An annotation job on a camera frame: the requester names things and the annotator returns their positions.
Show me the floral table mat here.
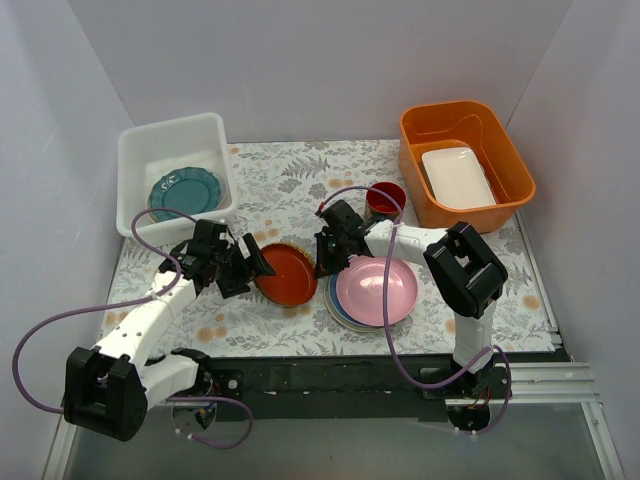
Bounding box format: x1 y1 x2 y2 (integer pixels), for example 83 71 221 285
97 139 556 359

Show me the orange plastic bin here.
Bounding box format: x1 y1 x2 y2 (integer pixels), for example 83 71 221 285
398 100 536 233

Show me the red black cup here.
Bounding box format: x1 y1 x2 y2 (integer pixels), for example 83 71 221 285
365 182 407 220

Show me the aluminium rail frame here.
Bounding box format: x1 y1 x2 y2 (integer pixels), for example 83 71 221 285
44 362 623 479

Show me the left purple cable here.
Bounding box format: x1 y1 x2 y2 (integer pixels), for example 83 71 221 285
12 207 255 449

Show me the pink round plate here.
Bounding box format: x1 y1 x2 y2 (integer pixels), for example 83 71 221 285
334 256 419 327

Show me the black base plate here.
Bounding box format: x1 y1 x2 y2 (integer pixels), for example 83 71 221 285
89 349 571 421

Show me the white rectangular plate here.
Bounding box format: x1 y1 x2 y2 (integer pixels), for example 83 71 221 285
421 147 496 210

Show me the teal scalloped plate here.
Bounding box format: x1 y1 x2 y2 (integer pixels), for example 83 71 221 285
147 167 227 223

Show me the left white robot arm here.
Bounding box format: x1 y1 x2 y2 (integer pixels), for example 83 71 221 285
63 220 275 441

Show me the red gold rimmed plate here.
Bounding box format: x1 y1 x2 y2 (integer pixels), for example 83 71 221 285
255 243 318 307

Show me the white translucent plastic bin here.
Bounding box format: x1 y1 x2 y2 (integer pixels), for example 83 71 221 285
116 113 238 246

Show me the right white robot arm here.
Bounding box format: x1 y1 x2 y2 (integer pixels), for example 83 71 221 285
314 200 508 398

